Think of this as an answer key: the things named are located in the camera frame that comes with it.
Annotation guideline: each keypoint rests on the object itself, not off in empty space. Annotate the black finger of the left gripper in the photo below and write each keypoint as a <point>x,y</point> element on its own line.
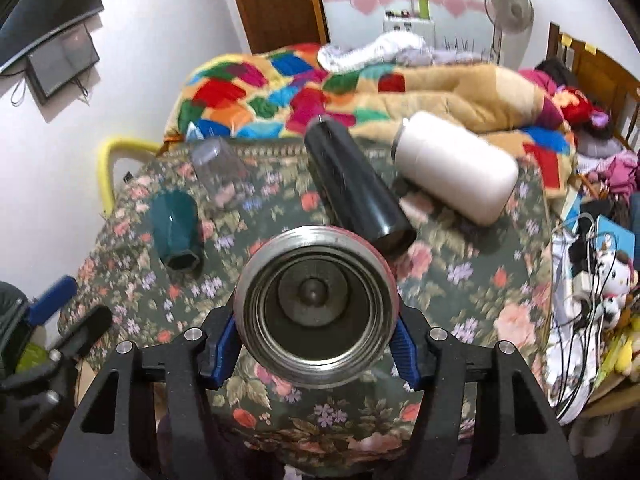
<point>84,334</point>

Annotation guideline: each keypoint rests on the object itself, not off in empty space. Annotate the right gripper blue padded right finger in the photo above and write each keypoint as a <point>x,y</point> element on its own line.
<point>411,355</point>

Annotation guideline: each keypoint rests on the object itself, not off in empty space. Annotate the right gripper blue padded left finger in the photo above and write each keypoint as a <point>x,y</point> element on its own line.
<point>216,361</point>

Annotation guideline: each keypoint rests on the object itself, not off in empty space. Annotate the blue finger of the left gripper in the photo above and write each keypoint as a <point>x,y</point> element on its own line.
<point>53,299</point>

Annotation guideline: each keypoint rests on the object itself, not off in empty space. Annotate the red steel thermos cup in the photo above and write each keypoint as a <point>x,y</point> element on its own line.
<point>316,306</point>

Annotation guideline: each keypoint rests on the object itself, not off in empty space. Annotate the dark green faceted cup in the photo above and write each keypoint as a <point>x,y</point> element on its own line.
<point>175,229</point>

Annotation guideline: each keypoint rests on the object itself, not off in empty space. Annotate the clear glass cup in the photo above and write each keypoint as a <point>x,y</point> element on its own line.
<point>218,168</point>

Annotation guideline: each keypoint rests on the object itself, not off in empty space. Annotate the black cylindrical flask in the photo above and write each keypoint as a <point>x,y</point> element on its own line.
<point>360,200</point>

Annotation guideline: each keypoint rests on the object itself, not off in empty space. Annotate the white insulated bottle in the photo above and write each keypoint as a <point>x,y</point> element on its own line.
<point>454,165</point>

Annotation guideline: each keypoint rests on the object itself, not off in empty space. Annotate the white cat plush toy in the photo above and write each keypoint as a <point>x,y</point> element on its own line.
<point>617,277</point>

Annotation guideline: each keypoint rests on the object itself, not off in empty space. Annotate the blue booklet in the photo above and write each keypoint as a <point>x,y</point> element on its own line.
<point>611,236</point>

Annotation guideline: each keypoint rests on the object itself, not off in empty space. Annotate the colourful patchwork blanket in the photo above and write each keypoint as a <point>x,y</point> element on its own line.
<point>274,95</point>

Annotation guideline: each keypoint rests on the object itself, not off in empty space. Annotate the red plush toy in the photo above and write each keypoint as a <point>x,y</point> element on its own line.
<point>578,110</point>

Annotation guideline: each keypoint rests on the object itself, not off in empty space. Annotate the grey white crumpled cloth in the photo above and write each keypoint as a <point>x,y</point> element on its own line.
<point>398,47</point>

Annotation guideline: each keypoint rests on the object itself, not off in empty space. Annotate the white small cabinet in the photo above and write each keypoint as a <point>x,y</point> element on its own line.
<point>426,29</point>

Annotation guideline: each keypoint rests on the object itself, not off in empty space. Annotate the wooden bed headboard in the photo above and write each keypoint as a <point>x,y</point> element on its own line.
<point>603,80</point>

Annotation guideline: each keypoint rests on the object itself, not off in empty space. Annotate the green bottle on cabinet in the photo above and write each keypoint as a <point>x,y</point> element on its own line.
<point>424,10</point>

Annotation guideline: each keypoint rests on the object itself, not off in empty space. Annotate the standing electric fan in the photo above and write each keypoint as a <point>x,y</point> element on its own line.
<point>507,17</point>

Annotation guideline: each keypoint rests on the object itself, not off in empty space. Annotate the brown wooden door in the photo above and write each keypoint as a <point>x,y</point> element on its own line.
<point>273,24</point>

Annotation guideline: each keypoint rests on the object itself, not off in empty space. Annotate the yellow padded rail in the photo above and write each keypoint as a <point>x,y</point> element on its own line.
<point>111,149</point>

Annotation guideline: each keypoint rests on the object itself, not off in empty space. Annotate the small wall monitor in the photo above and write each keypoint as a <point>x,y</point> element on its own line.
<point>59,61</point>

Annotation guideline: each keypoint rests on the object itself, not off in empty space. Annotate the wall mounted black television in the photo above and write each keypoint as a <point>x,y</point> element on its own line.
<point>33,21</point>

